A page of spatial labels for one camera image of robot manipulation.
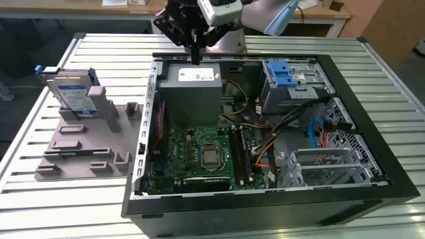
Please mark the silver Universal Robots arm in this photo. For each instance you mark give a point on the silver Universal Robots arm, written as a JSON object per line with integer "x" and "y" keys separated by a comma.
{"x": 233, "y": 39}

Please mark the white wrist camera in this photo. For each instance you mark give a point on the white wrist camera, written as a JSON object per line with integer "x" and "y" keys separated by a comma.
{"x": 223, "y": 12}

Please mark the blue drive latch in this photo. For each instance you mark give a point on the blue drive latch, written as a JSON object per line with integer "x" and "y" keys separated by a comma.
{"x": 282, "y": 74}

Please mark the black table corner cap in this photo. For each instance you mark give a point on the black table corner cap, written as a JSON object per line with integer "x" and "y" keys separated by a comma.
{"x": 79, "y": 35}
{"x": 362, "y": 39}

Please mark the small white box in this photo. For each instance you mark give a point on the small white box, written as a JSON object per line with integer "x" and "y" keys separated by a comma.
{"x": 138, "y": 2}

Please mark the grey parts rack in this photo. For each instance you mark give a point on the grey parts rack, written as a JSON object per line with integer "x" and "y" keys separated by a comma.
{"x": 99, "y": 139}

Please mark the wooden desk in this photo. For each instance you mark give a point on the wooden desk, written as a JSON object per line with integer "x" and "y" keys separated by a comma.
{"x": 99, "y": 11}

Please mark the grey stand foot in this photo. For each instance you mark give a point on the grey stand foot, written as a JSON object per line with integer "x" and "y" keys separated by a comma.
{"x": 7, "y": 93}

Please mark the silver optical drive cage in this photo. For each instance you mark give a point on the silver optical drive cage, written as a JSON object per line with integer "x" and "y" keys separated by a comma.
{"x": 299, "y": 93}

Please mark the brown wooden cabinet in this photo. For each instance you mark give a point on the brown wooden cabinet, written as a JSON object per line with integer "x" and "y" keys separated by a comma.
{"x": 392, "y": 30}

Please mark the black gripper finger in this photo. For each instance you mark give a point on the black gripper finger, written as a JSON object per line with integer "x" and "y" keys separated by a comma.
{"x": 199, "y": 49}
{"x": 166, "y": 23}

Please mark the grey power supply unit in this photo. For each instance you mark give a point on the grey power supply unit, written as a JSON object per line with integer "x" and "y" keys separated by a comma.
{"x": 190, "y": 104}

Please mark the green motherboard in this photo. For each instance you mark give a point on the green motherboard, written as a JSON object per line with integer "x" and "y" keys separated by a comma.
{"x": 186, "y": 149}

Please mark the silver disk bay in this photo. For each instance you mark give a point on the silver disk bay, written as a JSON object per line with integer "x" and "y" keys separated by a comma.
{"x": 332, "y": 166}

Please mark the black PC case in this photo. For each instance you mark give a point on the black PC case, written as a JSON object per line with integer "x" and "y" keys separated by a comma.
{"x": 233, "y": 214}

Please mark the black RAM stick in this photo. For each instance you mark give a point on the black RAM stick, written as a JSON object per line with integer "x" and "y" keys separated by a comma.
{"x": 247, "y": 154}
{"x": 238, "y": 154}

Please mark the silver CPU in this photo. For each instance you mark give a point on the silver CPU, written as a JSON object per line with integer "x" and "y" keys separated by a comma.
{"x": 211, "y": 157}

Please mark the black graphics card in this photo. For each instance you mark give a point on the black graphics card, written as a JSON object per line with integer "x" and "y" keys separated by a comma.
{"x": 206, "y": 183}

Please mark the hard disk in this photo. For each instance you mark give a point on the hard disk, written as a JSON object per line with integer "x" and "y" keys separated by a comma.
{"x": 75, "y": 97}

